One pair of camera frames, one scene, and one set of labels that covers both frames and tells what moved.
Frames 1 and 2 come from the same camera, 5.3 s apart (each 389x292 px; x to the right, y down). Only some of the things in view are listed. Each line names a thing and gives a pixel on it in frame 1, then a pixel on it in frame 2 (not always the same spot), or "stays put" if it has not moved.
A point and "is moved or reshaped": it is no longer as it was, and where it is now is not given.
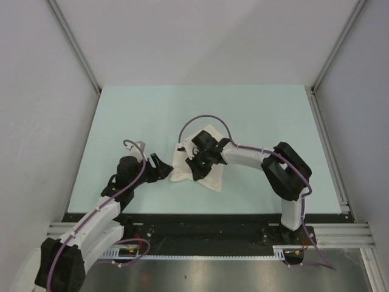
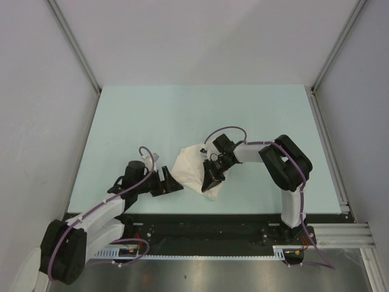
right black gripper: x=198 y=173 → x=212 y=177
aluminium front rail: x=325 y=235 stays put
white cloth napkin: x=181 y=171 is moved or reshaped
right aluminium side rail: x=329 y=152 stays put
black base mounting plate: x=216 y=234 stays put
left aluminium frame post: x=75 y=43 stays put
